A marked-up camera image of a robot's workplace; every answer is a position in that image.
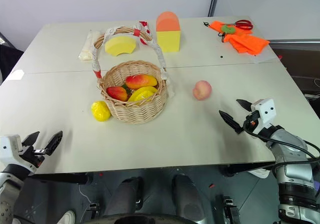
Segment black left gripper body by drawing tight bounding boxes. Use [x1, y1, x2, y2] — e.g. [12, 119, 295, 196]
[18, 145, 48, 169]

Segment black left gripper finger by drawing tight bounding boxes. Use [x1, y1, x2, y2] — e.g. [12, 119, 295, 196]
[21, 131, 41, 149]
[44, 130, 64, 156]

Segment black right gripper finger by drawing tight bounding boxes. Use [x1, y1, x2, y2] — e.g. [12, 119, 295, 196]
[218, 110, 244, 135]
[235, 99, 253, 113]

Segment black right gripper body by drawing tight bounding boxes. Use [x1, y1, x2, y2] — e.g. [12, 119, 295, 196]
[241, 110, 261, 135]

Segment yellow star fruit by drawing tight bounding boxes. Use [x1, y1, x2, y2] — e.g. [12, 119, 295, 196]
[127, 86, 158, 103]

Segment black table crossbar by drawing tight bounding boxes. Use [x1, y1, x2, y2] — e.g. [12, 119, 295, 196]
[29, 172, 94, 185]

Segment pink peach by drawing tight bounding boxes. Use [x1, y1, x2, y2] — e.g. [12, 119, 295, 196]
[192, 80, 213, 101]

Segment yellow lemon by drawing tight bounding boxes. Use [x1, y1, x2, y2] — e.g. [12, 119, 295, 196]
[90, 101, 112, 122]

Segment orange cloth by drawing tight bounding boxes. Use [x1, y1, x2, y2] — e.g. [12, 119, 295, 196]
[208, 21, 271, 56]

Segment white shoe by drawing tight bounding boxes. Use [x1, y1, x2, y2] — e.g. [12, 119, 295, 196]
[57, 209, 77, 224]

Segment small red yellow mango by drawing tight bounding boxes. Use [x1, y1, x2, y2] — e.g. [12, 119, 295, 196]
[106, 86, 129, 102]

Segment dark rounded shape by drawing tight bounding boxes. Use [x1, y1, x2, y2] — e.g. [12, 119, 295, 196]
[103, 176, 144, 217]

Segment large red yellow mango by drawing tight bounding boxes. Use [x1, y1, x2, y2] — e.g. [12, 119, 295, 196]
[124, 74, 158, 90]

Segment yellow cube foam block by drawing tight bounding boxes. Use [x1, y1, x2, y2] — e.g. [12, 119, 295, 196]
[156, 30, 182, 53]

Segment white plastic bag roll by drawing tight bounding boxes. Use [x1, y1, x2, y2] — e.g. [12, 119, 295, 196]
[78, 29, 101, 62]

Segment orange half-round foam block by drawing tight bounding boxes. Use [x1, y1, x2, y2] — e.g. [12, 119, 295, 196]
[155, 11, 182, 32]

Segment yellow arch foam block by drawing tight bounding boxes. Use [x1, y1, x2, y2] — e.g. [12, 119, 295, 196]
[104, 36, 137, 57]

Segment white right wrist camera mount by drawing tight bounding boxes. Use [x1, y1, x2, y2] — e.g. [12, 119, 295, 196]
[250, 98, 277, 130]

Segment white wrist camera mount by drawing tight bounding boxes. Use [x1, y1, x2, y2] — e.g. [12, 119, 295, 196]
[0, 134, 38, 176]
[250, 98, 277, 130]

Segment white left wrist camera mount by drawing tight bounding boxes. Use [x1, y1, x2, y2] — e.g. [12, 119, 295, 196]
[0, 134, 38, 176]

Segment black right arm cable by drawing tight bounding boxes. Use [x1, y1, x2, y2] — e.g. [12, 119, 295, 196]
[244, 127, 320, 171]

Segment black table caster bracket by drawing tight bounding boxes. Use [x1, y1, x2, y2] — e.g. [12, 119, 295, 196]
[222, 195, 242, 224]
[85, 202, 100, 220]

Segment red handled scissors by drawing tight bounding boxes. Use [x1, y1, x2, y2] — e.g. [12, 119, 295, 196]
[231, 20, 254, 31]

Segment wicker basket with wrapped handle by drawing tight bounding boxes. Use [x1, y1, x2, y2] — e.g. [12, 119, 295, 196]
[91, 26, 176, 125]

